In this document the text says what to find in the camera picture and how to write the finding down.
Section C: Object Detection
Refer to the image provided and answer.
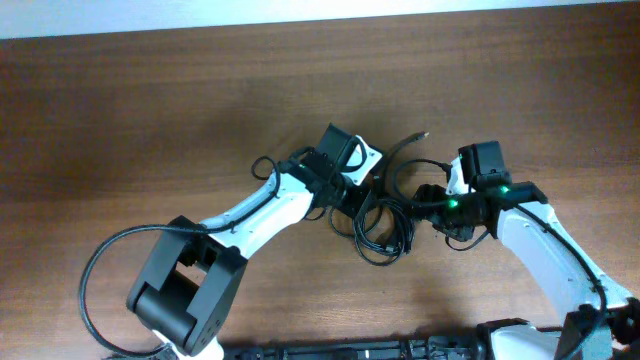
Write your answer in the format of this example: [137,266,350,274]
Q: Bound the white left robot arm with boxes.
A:
[126,126,383,359]

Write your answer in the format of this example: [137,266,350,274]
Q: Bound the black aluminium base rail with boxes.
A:
[223,334,488,360]

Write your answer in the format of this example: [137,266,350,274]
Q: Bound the black USB cable gold plug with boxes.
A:
[352,131,430,266]

